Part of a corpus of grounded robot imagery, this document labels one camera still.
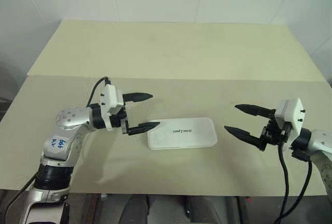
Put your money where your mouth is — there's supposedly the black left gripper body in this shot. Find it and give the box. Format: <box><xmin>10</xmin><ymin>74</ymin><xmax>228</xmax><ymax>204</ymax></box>
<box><xmin>110</xmin><ymin>106</ymin><xmax>130</xmax><ymax>135</ymax></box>

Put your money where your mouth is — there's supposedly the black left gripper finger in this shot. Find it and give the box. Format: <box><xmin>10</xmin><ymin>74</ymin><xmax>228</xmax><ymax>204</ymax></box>
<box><xmin>121</xmin><ymin>92</ymin><xmax>154</xmax><ymax>103</ymax></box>
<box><xmin>127</xmin><ymin>121</ymin><xmax>161</xmax><ymax>135</ymax></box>

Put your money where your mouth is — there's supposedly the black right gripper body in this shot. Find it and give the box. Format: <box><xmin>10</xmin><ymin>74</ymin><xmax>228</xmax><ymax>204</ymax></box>
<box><xmin>260</xmin><ymin>108</ymin><xmax>291</xmax><ymax>146</ymax></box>

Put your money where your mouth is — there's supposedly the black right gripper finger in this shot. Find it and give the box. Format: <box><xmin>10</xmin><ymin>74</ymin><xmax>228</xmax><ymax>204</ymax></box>
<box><xmin>234</xmin><ymin>104</ymin><xmax>275</xmax><ymax>118</ymax></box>
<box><xmin>224</xmin><ymin>125</ymin><xmax>267</xmax><ymax>152</ymax></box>

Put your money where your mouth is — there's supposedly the white plastic pencil case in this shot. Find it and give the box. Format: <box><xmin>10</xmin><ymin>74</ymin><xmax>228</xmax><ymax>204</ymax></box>
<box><xmin>147</xmin><ymin>117</ymin><xmax>218</xmax><ymax>151</ymax></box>

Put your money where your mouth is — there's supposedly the white handwritten label sticker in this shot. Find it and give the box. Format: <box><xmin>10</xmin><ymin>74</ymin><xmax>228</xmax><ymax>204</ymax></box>
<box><xmin>44</xmin><ymin>138</ymin><xmax>68</xmax><ymax>159</ymax></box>

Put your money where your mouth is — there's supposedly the dark rounded shape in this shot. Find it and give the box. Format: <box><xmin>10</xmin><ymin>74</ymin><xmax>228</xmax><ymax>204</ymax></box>
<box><xmin>121</xmin><ymin>195</ymin><xmax>151</xmax><ymax>224</ymax></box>
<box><xmin>183</xmin><ymin>195</ymin><xmax>221</xmax><ymax>224</ymax></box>

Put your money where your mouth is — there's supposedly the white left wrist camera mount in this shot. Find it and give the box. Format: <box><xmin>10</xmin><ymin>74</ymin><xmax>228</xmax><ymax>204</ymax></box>
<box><xmin>100</xmin><ymin>84</ymin><xmax>125</xmax><ymax>131</ymax></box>

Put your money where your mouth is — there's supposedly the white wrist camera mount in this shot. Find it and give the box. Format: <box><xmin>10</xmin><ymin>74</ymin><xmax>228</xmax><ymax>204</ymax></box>
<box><xmin>100</xmin><ymin>84</ymin><xmax>125</xmax><ymax>131</ymax></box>
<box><xmin>274</xmin><ymin>97</ymin><xmax>306</xmax><ymax>136</ymax></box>

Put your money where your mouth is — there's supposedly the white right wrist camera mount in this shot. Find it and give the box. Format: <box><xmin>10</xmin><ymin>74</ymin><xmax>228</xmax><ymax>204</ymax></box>
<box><xmin>274</xmin><ymin>97</ymin><xmax>306</xmax><ymax>136</ymax></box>

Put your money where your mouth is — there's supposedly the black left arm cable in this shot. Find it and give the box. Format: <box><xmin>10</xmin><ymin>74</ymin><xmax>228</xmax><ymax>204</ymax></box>
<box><xmin>87</xmin><ymin>76</ymin><xmax>112</xmax><ymax>107</ymax></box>

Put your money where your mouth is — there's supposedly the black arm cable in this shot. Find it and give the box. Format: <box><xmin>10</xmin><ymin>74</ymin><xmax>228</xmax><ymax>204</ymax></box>
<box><xmin>273</xmin><ymin>143</ymin><xmax>313</xmax><ymax>224</ymax></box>
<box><xmin>87</xmin><ymin>76</ymin><xmax>112</xmax><ymax>107</ymax></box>

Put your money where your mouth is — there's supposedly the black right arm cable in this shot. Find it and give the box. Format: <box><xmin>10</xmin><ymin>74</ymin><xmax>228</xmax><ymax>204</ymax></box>
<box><xmin>273</xmin><ymin>143</ymin><xmax>313</xmax><ymax>224</ymax></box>

